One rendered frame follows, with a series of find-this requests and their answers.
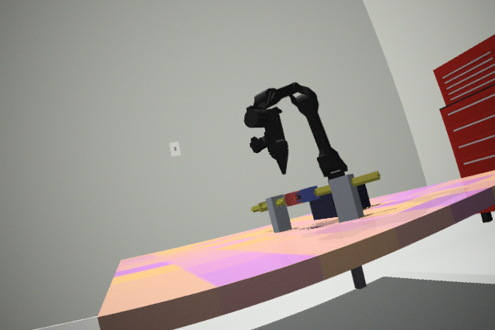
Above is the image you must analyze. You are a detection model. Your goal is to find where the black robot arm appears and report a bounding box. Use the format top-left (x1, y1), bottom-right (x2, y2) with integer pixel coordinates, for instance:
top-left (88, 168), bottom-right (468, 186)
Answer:
top-left (244, 82), bottom-right (348, 180)

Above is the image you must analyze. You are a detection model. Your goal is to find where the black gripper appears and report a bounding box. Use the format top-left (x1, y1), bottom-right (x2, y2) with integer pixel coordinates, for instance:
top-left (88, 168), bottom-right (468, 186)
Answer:
top-left (265, 125), bottom-right (288, 175)

